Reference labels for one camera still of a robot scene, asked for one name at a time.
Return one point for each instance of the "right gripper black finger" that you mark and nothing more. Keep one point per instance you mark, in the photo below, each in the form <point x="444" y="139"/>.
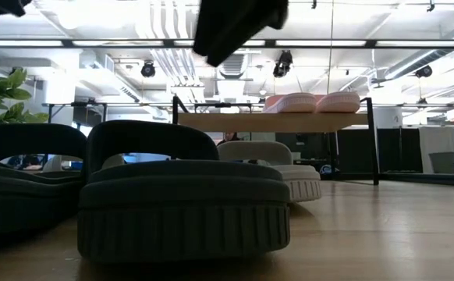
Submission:
<point x="227" y="48"/>
<point x="209" y="39"/>

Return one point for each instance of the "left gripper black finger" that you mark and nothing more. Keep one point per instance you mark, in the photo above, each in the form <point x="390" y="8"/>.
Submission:
<point x="8" y="6"/>

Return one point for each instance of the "pink rubber slide sandal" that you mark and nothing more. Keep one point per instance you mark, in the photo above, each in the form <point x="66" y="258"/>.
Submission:
<point x="340" y="102"/>
<point x="295" y="103"/>

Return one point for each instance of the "black rubber slide sandal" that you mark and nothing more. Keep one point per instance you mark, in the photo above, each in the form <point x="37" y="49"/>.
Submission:
<point x="24" y="203"/>
<point x="180" y="218"/>

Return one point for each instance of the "black overhead light bar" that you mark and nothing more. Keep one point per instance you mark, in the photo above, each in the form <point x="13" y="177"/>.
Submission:
<point x="270" y="43"/>

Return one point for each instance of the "black ceiling spotlight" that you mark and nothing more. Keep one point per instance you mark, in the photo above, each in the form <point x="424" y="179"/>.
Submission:
<point x="148" y="69"/>
<point x="424" y="72"/>
<point x="282" y="64"/>

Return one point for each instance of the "green leafy plant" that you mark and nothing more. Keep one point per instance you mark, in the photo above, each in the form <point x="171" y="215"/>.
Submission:
<point x="1" y="93"/>

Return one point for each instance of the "person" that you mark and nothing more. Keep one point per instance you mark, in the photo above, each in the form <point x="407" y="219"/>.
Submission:
<point x="229" y="138"/>
<point x="24" y="162"/>

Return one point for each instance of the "black room divider panels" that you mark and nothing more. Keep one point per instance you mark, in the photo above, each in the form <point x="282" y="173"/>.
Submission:
<point x="352" y="150"/>

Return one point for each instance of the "white fabric divider panel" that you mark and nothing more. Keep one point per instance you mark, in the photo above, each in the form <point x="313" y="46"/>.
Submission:
<point x="437" y="138"/>

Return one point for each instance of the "wooden shelf with black frame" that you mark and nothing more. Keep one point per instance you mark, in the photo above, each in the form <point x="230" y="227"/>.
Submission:
<point x="270" y="122"/>

